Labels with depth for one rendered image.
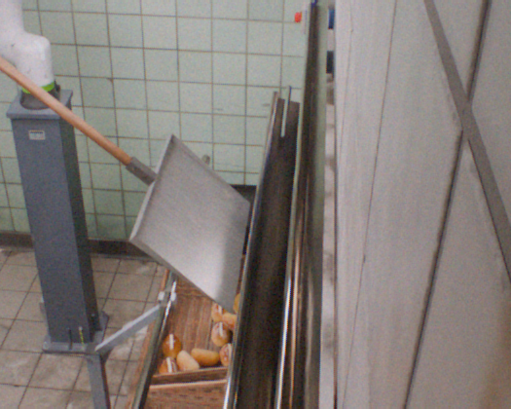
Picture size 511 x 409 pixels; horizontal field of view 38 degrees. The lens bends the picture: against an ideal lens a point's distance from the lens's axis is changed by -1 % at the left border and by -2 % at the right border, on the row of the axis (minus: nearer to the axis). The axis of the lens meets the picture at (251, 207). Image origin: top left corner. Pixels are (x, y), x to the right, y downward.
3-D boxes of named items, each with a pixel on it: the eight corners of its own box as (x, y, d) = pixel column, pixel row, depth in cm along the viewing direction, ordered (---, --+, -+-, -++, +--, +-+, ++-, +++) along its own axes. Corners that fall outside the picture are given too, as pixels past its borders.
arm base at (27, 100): (33, 79, 294) (31, 65, 291) (70, 80, 294) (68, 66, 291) (15, 109, 273) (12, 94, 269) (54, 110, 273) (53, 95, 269)
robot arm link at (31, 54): (39, 74, 284) (32, 26, 274) (62, 86, 276) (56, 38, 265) (9, 84, 276) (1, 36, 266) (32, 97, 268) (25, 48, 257)
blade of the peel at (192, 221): (128, 241, 196) (134, 235, 195) (166, 137, 241) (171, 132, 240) (232, 315, 208) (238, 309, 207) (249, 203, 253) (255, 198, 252)
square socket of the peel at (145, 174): (124, 168, 214) (130, 161, 213) (127, 162, 217) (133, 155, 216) (148, 187, 217) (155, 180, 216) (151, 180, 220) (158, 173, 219)
